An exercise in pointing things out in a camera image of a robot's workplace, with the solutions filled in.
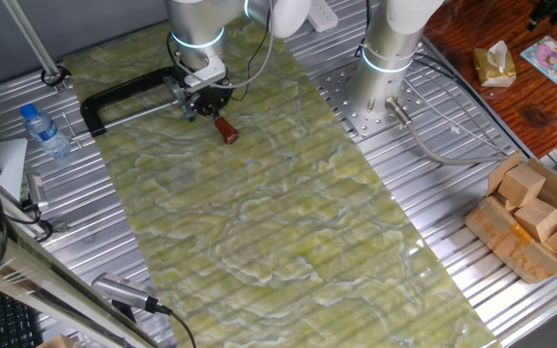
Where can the green marble pattern mat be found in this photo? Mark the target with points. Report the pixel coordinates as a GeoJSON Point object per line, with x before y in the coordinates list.
{"type": "Point", "coordinates": [269, 217]}

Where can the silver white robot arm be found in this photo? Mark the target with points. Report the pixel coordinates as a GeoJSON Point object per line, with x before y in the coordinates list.
{"type": "Point", "coordinates": [389, 58]}

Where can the large wooden block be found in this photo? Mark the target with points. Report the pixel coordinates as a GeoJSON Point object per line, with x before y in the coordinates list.
{"type": "Point", "coordinates": [56, 343]}

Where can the brown cardboard box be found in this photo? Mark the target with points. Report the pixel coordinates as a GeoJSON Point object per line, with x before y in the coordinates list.
{"type": "Point", "coordinates": [510, 246]}

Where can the grey tripod pole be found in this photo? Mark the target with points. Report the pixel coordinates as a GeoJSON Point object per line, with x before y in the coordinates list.
{"type": "Point", "coordinates": [29, 38]}

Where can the clear plastic water bottle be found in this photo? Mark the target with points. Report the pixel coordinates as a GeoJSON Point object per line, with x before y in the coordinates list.
{"type": "Point", "coordinates": [44, 133]}

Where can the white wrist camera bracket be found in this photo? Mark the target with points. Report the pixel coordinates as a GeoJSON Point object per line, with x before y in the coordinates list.
{"type": "Point", "coordinates": [208, 72]}

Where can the colourful picture card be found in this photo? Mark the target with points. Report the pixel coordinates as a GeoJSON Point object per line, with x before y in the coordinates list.
{"type": "Point", "coordinates": [551, 59]}

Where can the small black gadget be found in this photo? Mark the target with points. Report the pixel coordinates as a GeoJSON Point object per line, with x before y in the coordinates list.
{"type": "Point", "coordinates": [547, 9]}

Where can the black C-clamp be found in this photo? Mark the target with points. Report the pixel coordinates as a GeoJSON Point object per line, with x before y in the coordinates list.
{"type": "Point", "coordinates": [124, 86]}

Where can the silver aluminium beam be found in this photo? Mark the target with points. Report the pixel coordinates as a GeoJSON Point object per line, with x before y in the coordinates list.
{"type": "Point", "coordinates": [41, 285]}

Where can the brown wooden table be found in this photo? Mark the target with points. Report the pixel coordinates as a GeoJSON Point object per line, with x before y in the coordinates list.
{"type": "Point", "coordinates": [525, 116]}

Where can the silver ribbed camera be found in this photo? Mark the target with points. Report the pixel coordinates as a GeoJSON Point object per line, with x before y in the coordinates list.
{"type": "Point", "coordinates": [119, 288]}

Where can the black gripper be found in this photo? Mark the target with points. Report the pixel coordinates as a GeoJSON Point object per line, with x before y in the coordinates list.
{"type": "Point", "coordinates": [208, 96]}

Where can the white paper sheet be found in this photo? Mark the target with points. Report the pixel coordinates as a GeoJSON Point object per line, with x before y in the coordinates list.
{"type": "Point", "coordinates": [10, 164]}

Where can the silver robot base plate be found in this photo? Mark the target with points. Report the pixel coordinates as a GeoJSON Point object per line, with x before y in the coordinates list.
{"type": "Point", "coordinates": [336, 96]}

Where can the grey metal lever base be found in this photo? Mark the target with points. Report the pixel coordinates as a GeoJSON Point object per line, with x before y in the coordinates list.
{"type": "Point", "coordinates": [176, 89]}

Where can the golden tissue pack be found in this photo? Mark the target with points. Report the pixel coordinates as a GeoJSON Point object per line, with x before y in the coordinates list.
{"type": "Point", "coordinates": [493, 66]}

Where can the white power strip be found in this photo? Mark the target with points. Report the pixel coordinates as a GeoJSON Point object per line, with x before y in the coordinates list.
{"type": "Point", "coordinates": [323, 15]}

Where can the silver camera on bracket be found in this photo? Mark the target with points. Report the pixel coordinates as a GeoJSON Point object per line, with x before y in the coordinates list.
{"type": "Point", "coordinates": [37, 191]}

